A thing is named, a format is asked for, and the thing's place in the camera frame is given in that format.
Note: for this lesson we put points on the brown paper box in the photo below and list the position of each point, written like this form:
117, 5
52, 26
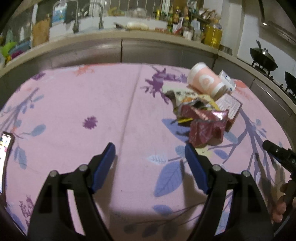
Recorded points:
233, 105

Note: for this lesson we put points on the person right hand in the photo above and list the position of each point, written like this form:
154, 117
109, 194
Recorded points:
281, 206

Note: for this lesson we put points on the yellow snack bag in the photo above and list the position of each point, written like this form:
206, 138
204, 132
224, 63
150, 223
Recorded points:
188, 97

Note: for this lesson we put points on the red foil snack wrapper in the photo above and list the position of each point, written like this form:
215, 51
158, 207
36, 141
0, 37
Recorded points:
206, 126

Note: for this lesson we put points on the yellow oil bottle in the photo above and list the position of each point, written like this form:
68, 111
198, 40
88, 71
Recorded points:
213, 35

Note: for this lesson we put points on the wooden cutting board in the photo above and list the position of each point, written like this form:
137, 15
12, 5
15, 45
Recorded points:
41, 32

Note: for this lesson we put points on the smartphone with lit screen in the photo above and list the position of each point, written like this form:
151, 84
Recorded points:
7, 140

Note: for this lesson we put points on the black wok on stove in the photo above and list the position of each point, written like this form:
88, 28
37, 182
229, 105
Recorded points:
262, 57

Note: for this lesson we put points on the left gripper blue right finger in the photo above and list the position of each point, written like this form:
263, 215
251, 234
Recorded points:
199, 166

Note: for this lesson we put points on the pink floral tablecloth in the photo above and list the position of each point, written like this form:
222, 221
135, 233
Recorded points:
62, 118

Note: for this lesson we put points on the steel kitchen faucet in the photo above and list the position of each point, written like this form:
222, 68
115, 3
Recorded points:
75, 28

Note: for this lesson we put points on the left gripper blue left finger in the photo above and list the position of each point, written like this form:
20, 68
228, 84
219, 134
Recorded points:
101, 165

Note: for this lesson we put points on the pink paper cup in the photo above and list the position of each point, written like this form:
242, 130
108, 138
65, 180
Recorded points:
204, 80

